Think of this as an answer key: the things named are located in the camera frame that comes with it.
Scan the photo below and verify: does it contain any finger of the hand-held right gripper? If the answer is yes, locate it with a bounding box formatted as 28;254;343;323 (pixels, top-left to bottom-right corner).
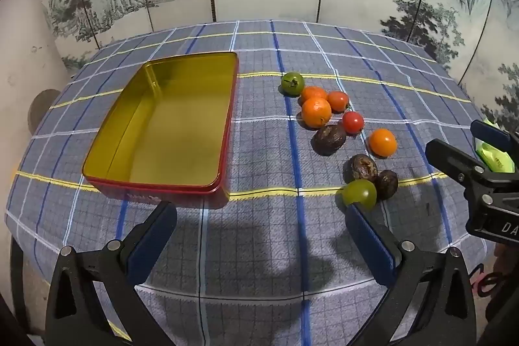
425;138;489;185
470;120;519;172

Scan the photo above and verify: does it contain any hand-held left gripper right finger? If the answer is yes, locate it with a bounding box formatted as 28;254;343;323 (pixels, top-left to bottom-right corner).
344;202;477;346

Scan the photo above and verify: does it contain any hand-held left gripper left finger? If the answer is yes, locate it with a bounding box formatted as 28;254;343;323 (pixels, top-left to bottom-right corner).
44;200;179;346

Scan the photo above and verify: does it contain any smooth green tomato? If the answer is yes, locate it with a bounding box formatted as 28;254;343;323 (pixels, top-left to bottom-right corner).
342;179;378;209

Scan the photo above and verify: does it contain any dark wrinkled passion fruit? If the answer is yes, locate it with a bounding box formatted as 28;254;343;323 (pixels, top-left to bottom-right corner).
375;170;399;201
349;154;379;182
314;125;347;155

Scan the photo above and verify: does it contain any small orange mandarin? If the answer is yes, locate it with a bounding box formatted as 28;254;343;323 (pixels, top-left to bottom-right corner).
300;86;328;105
368;128;398;157

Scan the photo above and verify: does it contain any red tomato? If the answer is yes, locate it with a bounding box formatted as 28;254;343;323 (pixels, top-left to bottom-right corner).
342;111;365;135

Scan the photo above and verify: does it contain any red and gold tin box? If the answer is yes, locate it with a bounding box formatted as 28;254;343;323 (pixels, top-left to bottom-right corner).
81;51;239;209

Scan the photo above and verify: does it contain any orange-red tomato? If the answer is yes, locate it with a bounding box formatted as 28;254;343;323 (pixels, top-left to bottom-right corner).
327;90;350;113

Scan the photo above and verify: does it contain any large orange mandarin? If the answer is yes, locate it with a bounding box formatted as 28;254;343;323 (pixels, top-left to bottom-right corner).
301;97;332;128

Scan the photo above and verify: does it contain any green tomato with stem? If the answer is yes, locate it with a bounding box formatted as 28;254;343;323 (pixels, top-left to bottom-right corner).
281;71;306;95

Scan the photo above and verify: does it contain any green snack packet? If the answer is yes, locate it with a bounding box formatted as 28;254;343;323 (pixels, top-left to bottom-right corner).
474;118;516;173

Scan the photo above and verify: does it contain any blue plaid tablecloth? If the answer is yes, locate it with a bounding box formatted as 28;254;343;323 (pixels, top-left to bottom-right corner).
4;19;493;346

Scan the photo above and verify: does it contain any grey round stone disc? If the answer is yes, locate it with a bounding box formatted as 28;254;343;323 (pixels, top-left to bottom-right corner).
28;89;61;132

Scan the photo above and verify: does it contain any black metal table frame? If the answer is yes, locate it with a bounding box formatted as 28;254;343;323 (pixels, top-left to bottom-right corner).
9;236;33;334

